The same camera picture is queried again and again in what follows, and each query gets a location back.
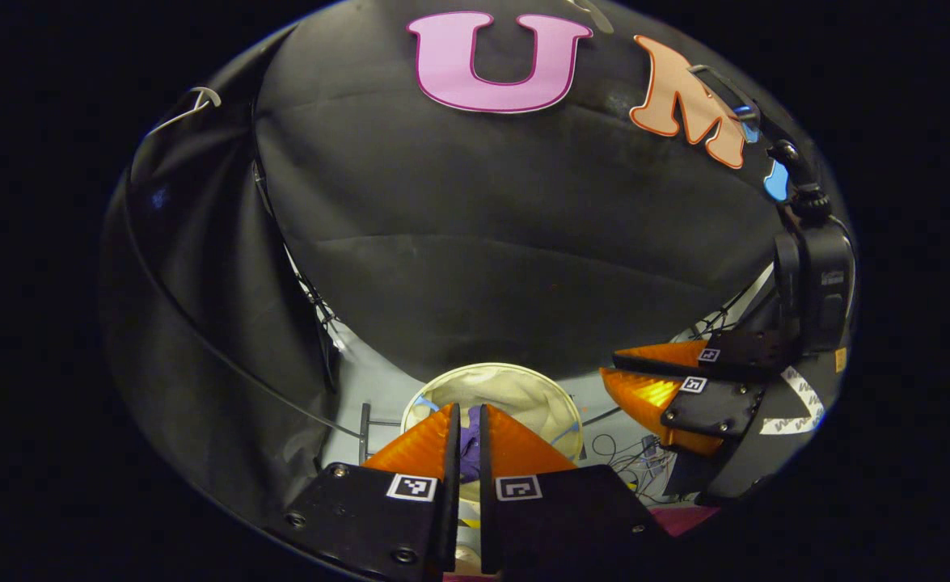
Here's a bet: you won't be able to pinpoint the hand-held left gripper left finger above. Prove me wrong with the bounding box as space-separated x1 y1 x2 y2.
285 403 461 582

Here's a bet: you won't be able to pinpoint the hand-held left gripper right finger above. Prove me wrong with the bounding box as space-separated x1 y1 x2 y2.
479 404 669 580

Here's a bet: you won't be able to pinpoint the purple jacket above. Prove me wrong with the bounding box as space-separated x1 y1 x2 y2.
458 427 483 486

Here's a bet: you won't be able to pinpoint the beige laundry hamper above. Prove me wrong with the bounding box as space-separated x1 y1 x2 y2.
400 362 587 486

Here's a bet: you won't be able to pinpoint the white hanger with jacket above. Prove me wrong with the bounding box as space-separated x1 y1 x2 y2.
568 0 617 35

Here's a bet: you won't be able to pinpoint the empty white hanger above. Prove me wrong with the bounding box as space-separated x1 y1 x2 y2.
147 85 223 138

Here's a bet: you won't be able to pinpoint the pink object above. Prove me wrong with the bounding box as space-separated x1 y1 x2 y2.
651 504 720 536

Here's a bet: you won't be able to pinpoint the black backdrop cloth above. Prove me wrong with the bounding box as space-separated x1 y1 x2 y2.
103 0 831 518

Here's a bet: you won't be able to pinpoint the black floor cables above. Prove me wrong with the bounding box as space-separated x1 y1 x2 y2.
588 408 673 490

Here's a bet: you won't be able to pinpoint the thin black cable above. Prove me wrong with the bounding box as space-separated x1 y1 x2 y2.
122 186 362 441

